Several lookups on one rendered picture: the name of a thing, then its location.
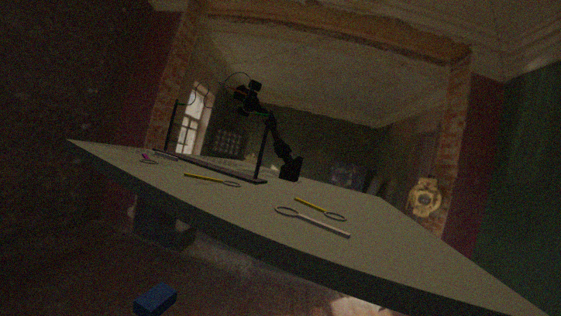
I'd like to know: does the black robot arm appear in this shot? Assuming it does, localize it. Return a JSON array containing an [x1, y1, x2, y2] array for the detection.
[[233, 85, 293, 163]]

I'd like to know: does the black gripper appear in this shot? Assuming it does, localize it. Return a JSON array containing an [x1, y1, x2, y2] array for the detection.
[[236, 80, 262, 117]]

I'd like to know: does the beige rectangular bar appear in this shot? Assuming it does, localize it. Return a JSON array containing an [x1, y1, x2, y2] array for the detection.
[[154, 151, 178, 162]]

